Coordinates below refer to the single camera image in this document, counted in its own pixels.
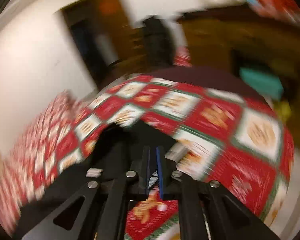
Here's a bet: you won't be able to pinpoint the brown wooden door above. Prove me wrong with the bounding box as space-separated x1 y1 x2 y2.
61 0 136 89

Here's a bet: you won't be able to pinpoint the teal box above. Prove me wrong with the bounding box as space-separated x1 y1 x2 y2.
239 68 283 100

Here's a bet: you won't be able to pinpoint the black pants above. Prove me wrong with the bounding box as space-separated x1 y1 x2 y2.
19 121 176 224

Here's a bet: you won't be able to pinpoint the red checkered bedspread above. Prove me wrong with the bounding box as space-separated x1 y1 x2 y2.
0 75 294 234

